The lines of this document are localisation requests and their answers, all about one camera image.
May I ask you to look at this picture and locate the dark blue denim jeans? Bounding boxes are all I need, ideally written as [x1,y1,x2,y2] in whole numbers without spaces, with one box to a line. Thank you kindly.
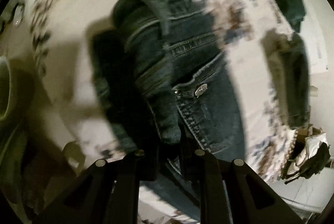
[92,0,245,220]

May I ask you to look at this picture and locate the floral bed sheet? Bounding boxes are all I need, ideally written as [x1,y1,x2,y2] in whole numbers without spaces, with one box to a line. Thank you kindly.
[25,0,295,182]

